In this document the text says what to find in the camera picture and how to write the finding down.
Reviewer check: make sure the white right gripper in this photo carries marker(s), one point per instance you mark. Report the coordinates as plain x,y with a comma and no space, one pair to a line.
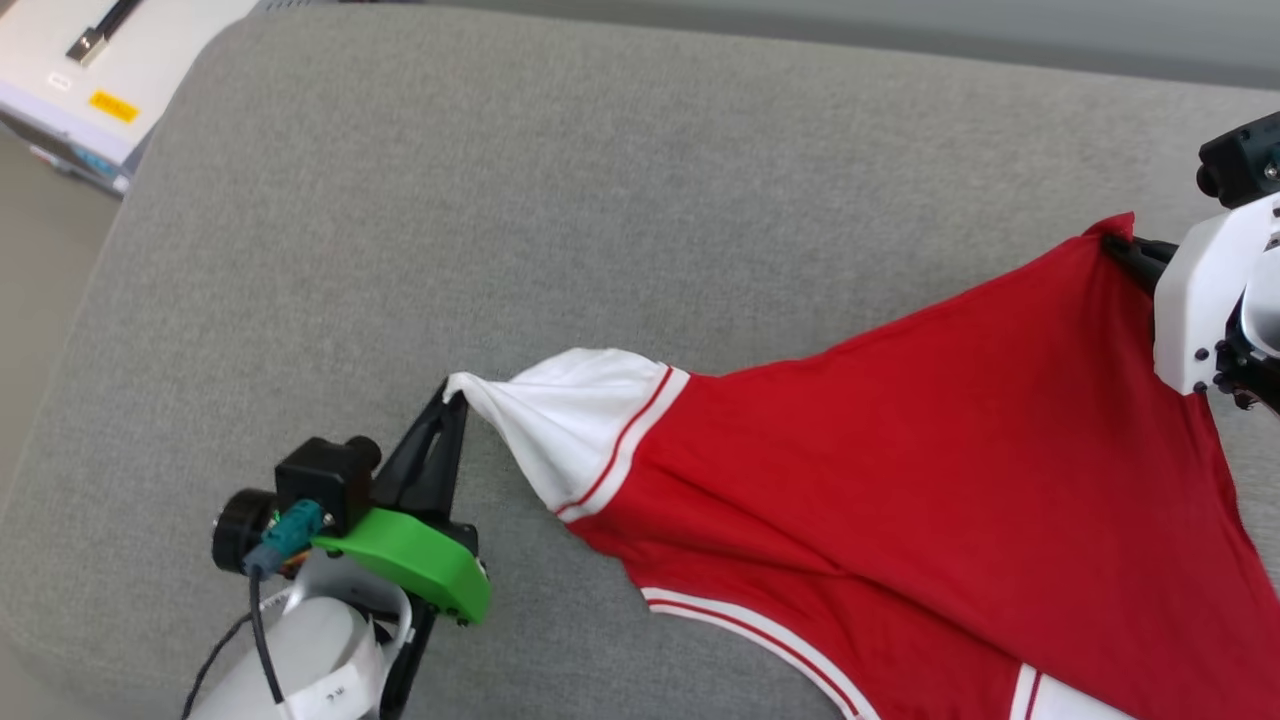
1195,300

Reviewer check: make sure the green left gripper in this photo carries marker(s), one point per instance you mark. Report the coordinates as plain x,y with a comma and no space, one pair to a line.
420,560

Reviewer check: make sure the red and white basketball jersey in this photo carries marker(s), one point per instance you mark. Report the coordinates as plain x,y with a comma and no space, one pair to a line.
950,450

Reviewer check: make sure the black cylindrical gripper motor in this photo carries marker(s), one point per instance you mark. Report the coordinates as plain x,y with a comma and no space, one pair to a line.
238,530

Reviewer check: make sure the white appliance with yellow label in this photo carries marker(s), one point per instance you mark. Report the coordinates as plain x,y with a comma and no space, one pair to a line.
150,60

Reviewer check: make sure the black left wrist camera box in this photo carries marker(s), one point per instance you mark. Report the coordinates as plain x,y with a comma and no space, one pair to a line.
325,480

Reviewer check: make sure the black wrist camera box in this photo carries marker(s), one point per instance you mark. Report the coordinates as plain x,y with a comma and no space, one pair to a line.
1245,160
325,480

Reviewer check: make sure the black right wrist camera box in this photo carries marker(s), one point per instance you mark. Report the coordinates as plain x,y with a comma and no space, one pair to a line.
1245,160

